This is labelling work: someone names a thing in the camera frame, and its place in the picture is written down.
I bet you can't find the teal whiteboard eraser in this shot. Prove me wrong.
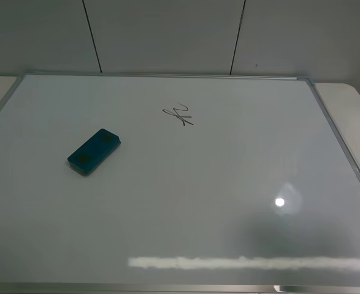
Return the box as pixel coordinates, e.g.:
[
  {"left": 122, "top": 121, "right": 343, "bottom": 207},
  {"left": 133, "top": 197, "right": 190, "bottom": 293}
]
[{"left": 67, "top": 129, "right": 121, "bottom": 176}]

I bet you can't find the white framed whiteboard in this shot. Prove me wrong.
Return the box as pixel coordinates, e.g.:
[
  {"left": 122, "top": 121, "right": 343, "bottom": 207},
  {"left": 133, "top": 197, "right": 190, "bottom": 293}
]
[{"left": 0, "top": 72, "right": 360, "bottom": 293}]

